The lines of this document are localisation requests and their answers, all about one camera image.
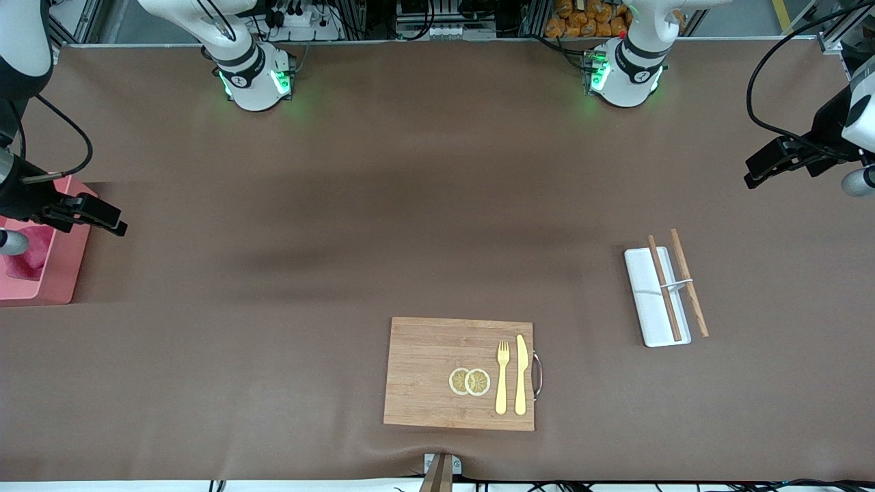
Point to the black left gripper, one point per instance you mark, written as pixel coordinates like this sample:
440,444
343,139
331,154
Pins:
825,128

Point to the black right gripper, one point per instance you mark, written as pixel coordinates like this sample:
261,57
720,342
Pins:
20,199

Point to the pink terry cloth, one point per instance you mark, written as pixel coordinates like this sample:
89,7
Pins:
31,263

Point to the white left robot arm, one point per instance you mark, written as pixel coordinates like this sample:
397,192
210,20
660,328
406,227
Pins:
625,78

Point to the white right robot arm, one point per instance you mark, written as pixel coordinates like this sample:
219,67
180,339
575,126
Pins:
254,82

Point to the pink plastic bin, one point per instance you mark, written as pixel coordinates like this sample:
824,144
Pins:
61,273

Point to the white chopstick rest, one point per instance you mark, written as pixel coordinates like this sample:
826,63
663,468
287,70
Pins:
677,285

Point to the white rectangular tray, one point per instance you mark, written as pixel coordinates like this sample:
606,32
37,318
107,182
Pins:
646,294

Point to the orange snack packets pile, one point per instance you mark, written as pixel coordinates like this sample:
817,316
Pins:
588,20

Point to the brown table cover sheet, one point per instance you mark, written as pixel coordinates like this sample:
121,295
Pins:
342,205

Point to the white power strip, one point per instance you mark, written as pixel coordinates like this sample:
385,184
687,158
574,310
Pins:
301,24

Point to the yellow plastic knife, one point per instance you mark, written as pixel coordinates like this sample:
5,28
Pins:
521,376

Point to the yellow plastic fork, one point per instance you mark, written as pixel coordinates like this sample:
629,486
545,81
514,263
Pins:
502,383

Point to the black electronics rack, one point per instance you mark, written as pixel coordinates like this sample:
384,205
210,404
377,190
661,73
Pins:
444,17

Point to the bamboo cutting board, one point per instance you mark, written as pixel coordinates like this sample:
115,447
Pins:
437,372

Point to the aluminium frame post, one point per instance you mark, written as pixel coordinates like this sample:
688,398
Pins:
837,34
72,24

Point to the metal table clamp bracket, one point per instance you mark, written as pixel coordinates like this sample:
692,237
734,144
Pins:
441,471

